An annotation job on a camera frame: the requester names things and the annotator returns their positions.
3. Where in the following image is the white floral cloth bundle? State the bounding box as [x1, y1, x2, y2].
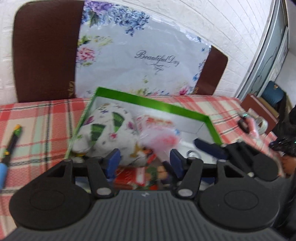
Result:
[72, 103, 148, 166]

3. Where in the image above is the pack of plastic zip bags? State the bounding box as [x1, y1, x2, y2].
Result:
[135, 114, 181, 162]

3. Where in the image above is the blue playing card box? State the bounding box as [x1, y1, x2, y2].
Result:
[143, 165, 172, 190]

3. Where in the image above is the person's right hand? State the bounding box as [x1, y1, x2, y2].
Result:
[281, 155, 296, 175]

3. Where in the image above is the white item inside box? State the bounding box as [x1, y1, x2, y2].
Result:
[177, 141, 208, 162]

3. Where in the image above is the red playing card box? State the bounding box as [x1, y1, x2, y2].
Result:
[113, 167, 147, 190]

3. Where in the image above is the clear tape roll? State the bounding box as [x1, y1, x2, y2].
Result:
[254, 116, 268, 136]

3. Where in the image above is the pink item on bed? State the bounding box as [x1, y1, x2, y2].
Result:
[245, 116, 261, 141]

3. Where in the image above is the brown wooden nightstand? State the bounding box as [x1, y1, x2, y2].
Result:
[240, 94, 279, 134]

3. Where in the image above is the black oval object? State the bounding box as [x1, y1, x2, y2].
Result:
[237, 113, 249, 134]

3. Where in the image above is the blue handbag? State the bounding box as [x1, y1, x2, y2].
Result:
[261, 81, 287, 109]

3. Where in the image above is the green cardboard box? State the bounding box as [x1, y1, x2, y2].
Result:
[64, 86, 224, 190]

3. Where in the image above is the plaid bed sheet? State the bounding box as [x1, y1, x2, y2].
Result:
[1, 95, 280, 238]

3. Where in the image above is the black yellow marker pen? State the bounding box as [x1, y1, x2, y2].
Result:
[1, 125, 22, 166]

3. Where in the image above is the blue cylindrical object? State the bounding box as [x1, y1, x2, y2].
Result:
[0, 163, 8, 190]

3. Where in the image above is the floral plastic bedding bag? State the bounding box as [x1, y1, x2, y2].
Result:
[75, 1, 211, 98]

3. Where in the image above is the dark brown headboard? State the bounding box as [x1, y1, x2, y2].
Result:
[13, 1, 228, 102]

